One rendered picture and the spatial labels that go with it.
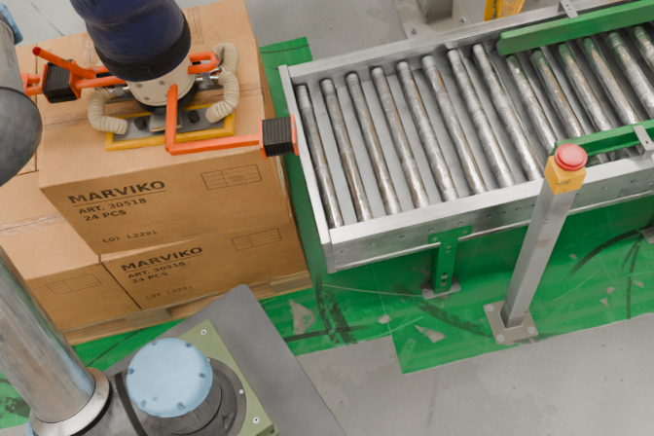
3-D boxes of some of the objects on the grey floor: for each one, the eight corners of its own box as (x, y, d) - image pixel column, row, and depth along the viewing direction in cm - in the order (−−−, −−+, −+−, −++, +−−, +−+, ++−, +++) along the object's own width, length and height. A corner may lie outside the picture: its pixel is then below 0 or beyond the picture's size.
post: (516, 308, 246) (576, 149, 160) (523, 326, 242) (588, 172, 157) (497, 313, 245) (548, 156, 160) (504, 331, 242) (559, 179, 157)
